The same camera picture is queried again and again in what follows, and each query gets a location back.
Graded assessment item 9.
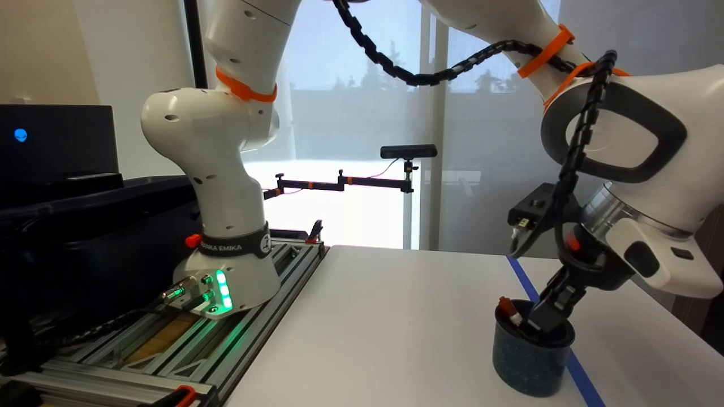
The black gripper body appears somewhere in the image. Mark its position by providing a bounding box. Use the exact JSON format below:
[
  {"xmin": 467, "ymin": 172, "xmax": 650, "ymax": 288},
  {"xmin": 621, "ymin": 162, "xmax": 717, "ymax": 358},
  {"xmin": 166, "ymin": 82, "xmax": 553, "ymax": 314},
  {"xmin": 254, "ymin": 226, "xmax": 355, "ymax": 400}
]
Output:
[{"xmin": 555, "ymin": 224, "xmax": 639, "ymax": 298}]

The white marker with red cap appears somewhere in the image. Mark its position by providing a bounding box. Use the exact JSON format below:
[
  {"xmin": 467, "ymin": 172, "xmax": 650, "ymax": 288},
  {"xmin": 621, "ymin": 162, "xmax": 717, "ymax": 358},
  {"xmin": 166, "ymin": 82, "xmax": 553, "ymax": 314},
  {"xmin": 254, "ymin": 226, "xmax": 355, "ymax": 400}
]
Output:
[{"xmin": 496, "ymin": 297, "xmax": 538, "ymax": 333}]

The dark green enamel mug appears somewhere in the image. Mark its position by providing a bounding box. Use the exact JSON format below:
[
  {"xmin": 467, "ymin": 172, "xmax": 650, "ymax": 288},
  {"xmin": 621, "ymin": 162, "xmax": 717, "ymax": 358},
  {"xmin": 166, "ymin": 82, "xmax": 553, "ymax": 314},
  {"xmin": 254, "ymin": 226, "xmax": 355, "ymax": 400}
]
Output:
[{"xmin": 492, "ymin": 297, "xmax": 577, "ymax": 400}]

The long blue tape strip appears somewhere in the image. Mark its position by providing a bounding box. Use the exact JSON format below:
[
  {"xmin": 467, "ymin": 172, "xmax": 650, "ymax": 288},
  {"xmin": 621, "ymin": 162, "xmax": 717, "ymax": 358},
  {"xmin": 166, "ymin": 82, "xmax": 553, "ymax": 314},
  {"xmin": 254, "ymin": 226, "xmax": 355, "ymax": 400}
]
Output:
[{"xmin": 505, "ymin": 254, "xmax": 610, "ymax": 407}]

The large black plastic case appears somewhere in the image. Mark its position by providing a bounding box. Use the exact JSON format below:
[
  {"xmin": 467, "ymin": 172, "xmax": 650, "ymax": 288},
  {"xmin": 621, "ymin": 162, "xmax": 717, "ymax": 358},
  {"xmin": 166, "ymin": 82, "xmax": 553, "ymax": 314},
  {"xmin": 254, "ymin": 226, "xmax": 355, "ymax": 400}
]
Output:
[{"xmin": 0, "ymin": 175, "xmax": 209, "ymax": 375}]

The black box with blue light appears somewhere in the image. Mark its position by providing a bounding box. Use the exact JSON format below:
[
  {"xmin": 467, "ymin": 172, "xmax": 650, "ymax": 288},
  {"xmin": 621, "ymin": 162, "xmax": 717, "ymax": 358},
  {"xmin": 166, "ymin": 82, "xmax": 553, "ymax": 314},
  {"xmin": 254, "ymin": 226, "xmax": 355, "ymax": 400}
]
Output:
[{"xmin": 0, "ymin": 103, "xmax": 125, "ymax": 191}]

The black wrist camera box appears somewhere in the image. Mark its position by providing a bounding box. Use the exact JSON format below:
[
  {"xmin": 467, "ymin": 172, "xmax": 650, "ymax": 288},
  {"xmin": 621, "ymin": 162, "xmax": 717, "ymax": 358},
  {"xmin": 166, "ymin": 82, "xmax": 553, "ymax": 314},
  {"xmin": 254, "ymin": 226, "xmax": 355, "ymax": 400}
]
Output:
[{"xmin": 508, "ymin": 184, "xmax": 587, "ymax": 258}]

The orange wrist cable clip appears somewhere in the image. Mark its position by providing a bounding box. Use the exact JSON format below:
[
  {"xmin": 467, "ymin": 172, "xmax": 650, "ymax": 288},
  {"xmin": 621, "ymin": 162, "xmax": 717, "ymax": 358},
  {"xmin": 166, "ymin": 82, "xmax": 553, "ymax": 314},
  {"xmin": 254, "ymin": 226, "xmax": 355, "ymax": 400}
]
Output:
[{"xmin": 543, "ymin": 62, "xmax": 634, "ymax": 108}]

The black stereo camera bar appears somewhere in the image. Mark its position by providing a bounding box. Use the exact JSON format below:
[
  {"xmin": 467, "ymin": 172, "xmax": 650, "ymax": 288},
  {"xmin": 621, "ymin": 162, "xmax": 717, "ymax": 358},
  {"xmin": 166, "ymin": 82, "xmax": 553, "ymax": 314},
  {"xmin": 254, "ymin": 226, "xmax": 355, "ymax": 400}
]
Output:
[{"xmin": 378, "ymin": 142, "xmax": 440, "ymax": 163}]

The orange forearm cable clip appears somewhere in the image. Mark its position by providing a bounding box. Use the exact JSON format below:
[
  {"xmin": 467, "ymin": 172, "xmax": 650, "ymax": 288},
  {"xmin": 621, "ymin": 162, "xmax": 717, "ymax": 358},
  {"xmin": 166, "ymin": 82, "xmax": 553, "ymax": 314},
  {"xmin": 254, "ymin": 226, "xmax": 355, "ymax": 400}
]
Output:
[{"xmin": 516, "ymin": 24, "xmax": 577, "ymax": 82}]

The black cable drag chain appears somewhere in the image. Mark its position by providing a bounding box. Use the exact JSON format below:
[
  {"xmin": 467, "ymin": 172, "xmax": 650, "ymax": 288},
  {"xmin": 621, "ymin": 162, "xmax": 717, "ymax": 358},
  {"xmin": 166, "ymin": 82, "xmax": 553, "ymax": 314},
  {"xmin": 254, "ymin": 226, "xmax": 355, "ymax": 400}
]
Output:
[{"xmin": 330, "ymin": 0, "xmax": 623, "ymax": 252}]

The aluminium extrusion base frame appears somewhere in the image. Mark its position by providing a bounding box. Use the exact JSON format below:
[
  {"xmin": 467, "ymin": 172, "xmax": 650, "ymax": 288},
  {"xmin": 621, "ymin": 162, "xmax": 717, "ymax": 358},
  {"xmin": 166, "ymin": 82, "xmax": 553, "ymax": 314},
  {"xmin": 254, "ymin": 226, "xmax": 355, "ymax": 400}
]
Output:
[{"xmin": 0, "ymin": 238, "xmax": 330, "ymax": 407}]

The black base cable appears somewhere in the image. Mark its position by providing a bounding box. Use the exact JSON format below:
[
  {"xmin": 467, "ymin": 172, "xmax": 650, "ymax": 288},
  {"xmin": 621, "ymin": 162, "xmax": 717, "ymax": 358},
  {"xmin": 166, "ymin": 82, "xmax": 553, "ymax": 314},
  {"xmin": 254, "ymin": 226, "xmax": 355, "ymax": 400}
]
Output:
[{"xmin": 43, "ymin": 297, "xmax": 196, "ymax": 349}]

